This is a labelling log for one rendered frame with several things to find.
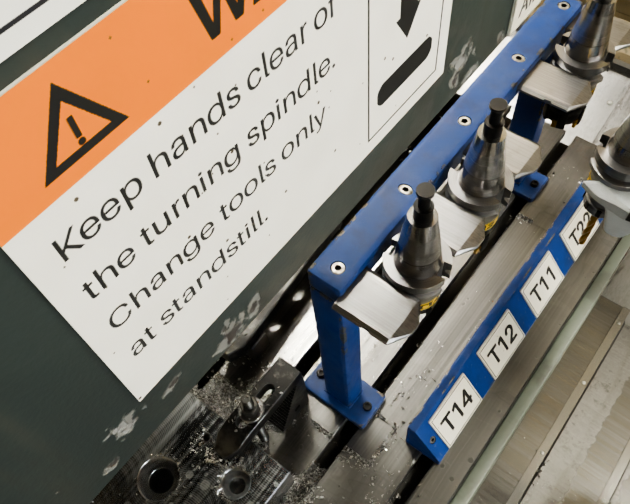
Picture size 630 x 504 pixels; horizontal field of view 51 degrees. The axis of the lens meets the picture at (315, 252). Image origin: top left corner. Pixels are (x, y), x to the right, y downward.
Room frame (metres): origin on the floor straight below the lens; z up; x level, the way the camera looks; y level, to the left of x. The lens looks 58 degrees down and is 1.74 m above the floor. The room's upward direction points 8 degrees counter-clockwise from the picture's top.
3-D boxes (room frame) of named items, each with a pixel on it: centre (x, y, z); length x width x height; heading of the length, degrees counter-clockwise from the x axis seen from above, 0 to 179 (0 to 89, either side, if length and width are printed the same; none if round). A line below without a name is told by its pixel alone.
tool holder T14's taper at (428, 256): (0.30, -0.09, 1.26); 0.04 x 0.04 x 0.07
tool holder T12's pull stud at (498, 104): (0.38, -0.17, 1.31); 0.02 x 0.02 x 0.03
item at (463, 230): (0.34, -0.13, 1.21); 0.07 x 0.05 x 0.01; 45
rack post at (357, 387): (0.30, -0.01, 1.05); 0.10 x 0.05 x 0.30; 45
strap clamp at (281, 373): (0.26, 0.09, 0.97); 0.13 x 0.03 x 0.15; 135
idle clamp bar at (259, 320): (0.45, 0.05, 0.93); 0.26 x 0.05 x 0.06; 140
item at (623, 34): (0.57, -0.36, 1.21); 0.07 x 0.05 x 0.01; 45
